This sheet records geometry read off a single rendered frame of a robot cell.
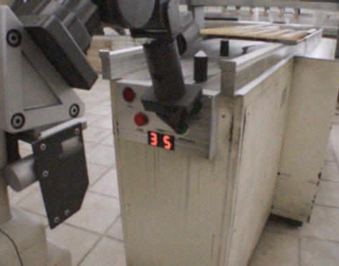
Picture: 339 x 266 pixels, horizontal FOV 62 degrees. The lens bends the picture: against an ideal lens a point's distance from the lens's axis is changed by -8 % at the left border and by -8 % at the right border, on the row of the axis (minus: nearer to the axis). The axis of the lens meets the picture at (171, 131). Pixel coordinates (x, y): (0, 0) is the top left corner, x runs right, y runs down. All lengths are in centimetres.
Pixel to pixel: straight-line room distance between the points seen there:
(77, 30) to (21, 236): 34
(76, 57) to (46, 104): 6
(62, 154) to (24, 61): 23
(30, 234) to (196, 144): 36
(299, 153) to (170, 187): 75
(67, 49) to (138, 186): 58
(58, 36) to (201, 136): 41
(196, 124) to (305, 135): 79
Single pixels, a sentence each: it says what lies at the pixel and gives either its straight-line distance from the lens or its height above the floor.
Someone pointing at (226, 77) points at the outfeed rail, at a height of 88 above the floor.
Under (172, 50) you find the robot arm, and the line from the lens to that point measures 50.
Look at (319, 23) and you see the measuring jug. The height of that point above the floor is 92.
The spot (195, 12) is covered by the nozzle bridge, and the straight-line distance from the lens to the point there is 150.
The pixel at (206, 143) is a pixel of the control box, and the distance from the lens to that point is 61.
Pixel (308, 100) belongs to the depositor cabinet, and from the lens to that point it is 128.
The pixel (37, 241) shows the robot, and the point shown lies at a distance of 55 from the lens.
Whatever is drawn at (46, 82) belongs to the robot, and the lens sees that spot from 31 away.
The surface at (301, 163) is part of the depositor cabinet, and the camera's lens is 138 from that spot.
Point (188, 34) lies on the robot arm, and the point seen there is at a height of 95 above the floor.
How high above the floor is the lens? 99
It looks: 23 degrees down
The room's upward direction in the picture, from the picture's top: straight up
